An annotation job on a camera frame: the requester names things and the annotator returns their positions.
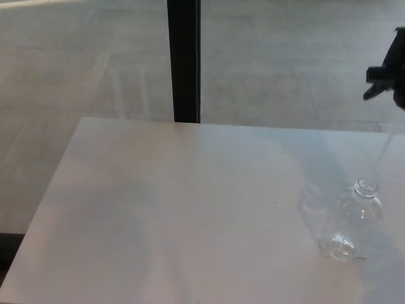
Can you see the clear plastic spray bottle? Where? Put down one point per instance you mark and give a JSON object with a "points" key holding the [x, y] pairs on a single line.
{"points": [[351, 218]]}

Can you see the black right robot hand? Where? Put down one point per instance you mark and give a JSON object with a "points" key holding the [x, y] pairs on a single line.
{"points": [[398, 60]]}

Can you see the black trigger spray lid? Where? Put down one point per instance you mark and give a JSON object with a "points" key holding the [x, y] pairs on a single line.
{"points": [[376, 75]]}

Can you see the black vertical window post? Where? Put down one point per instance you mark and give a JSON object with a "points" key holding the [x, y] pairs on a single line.
{"points": [[185, 60]]}

